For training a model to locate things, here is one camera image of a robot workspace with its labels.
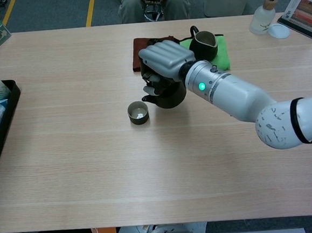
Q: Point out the frosted glass bottle wooden cap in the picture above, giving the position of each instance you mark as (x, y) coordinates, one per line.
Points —
(262, 19)

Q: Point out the black tea pitcher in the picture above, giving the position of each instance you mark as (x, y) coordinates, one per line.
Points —
(207, 51)

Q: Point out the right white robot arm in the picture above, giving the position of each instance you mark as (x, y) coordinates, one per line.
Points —
(238, 96)

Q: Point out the brown folded cloth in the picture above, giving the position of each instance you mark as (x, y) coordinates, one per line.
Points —
(136, 56)

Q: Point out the green cloth with black trim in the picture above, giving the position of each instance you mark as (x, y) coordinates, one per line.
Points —
(222, 54)

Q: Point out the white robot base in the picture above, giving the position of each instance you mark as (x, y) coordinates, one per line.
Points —
(159, 231)

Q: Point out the black plastic tray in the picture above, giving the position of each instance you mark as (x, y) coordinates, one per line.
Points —
(12, 106)

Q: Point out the white round lid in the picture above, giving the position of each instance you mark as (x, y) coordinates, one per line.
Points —
(279, 31)

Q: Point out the colourful tea box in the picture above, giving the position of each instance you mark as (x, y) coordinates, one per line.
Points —
(303, 16)

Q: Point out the chrome metal frame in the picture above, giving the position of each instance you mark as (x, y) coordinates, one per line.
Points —
(153, 12)

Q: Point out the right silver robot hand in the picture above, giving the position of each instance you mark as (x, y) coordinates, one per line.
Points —
(167, 57)

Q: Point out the small grey tea cup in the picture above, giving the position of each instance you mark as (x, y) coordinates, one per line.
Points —
(139, 119)

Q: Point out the seated person grey trousers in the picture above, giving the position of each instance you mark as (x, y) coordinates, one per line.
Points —
(132, 7)

